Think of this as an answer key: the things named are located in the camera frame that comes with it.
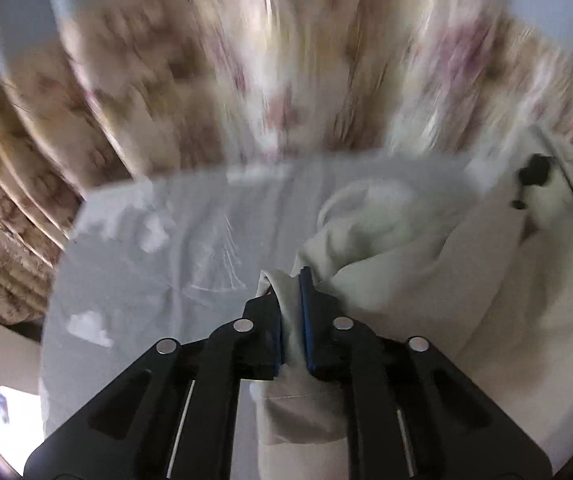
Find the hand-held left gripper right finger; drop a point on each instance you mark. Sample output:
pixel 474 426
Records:
pixel 316 340

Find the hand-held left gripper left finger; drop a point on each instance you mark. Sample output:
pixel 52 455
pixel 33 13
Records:
pixel 261 335

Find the beige hooded jacket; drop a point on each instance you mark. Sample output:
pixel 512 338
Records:
pixel 466 285

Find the grey printed bed sheet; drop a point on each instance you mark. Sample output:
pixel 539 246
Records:
pixel 166 260

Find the blue curtain with floral border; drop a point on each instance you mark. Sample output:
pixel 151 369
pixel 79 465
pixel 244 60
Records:
pixel 216 85

